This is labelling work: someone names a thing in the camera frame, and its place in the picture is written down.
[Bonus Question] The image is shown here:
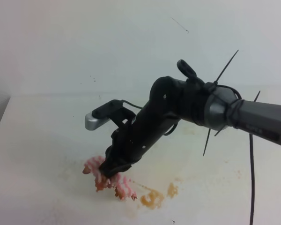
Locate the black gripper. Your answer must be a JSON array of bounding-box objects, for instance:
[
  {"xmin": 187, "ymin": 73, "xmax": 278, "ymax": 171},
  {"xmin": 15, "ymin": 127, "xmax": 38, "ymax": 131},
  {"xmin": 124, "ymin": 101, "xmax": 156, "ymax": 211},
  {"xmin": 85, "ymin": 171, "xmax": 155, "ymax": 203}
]
[{"xmin": 99, "ymin": 112, "xmax": 178, "ymax": 178}]

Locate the pink striped rag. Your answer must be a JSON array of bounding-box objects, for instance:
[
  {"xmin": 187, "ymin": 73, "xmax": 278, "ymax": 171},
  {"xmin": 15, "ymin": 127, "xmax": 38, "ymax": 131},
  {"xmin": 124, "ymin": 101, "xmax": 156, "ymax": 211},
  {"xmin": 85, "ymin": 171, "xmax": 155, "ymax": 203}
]
[{"xmin": 82, "ymin": 156, "xmax": 137, "ymax": 201}]

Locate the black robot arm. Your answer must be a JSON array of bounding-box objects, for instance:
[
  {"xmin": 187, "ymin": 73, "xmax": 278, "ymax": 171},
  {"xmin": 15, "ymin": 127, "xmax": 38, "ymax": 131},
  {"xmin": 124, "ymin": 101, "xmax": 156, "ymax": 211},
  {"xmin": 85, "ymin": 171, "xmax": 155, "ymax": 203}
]
[{"xmin": 99, "ymin": 60, "xmax": 281, "ymax": 178}]

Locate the brown coffee stain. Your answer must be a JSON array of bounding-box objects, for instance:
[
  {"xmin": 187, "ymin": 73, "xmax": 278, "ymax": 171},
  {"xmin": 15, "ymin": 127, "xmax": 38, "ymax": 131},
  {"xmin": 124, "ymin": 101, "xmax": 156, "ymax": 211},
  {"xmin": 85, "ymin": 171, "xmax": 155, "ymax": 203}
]
[{"xmin": 138, "ymin": 182, "xmax": 178, "ymax": 210}]

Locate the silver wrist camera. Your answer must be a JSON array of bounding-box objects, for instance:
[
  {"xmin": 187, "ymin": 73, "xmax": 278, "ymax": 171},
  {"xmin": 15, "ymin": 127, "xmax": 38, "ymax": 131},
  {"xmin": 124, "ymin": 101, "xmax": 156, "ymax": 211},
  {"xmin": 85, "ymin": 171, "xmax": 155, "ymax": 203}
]
[{"xmin": 85, "ymin": 99, "xmax": 136, "ymax": 131}]

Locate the black cable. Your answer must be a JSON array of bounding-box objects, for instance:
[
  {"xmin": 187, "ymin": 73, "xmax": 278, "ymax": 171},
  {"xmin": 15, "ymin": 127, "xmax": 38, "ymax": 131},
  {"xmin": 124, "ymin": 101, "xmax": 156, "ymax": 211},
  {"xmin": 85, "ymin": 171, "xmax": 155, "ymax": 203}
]
[{"xmin": 248, "ymin": 133, "xmax": 257, "ymax": 225}]

